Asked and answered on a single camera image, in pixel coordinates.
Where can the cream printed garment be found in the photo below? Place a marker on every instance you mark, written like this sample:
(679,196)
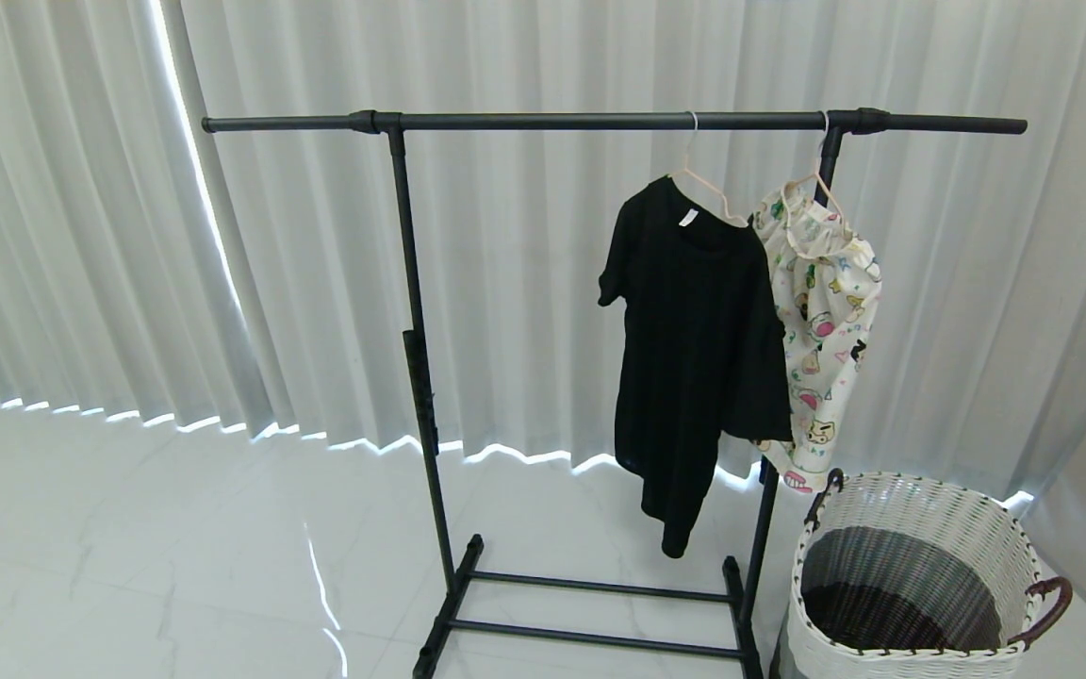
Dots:
(830,311)

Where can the black garment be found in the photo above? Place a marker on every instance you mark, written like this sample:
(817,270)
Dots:
(694,358)

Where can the white laundry basket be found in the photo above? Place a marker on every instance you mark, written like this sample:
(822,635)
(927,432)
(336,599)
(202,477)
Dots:
(911,509)

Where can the white curtain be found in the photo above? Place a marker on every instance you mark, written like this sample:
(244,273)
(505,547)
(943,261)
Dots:
(543,283)

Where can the black clothes rack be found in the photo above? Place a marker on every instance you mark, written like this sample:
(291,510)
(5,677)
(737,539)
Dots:
(505,121)

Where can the pink clothes hanger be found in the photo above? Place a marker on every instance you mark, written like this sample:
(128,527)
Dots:
(708,189)
(821,174)

